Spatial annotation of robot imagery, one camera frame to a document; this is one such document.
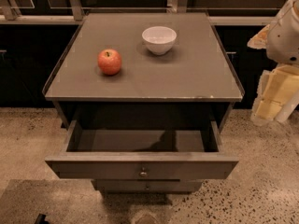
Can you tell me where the grey top drawer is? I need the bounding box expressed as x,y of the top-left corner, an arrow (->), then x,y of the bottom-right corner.
45,120 -> 238,181

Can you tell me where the grey drawer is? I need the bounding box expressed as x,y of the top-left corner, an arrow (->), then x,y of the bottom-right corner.
45,120 -> 238,181
92,179 -> 202,193

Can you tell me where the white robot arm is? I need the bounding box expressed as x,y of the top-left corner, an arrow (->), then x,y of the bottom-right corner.
247,0 -> 299,126

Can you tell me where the grey drawer cabinet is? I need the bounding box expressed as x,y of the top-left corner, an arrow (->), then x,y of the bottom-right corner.
41,12 -> 246,195

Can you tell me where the metal top drawer knob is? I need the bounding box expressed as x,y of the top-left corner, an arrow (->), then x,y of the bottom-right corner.
139,168 -> 148,177

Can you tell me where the grey lower drawer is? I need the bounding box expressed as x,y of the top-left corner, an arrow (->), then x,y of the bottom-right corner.
92,179 -> 202,193

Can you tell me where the white ceramic bowl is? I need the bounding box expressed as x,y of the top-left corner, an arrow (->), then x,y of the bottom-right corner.
142,26 -> 177,55

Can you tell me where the red apple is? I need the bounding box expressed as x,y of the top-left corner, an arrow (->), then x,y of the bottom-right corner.
97,49 -> 121,76

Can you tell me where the black object at floor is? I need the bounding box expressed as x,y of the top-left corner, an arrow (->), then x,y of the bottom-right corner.
35,214 -> 49,224

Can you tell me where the metal window frame rail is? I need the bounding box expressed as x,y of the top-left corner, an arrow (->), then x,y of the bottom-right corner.
0,0 -> 288,25

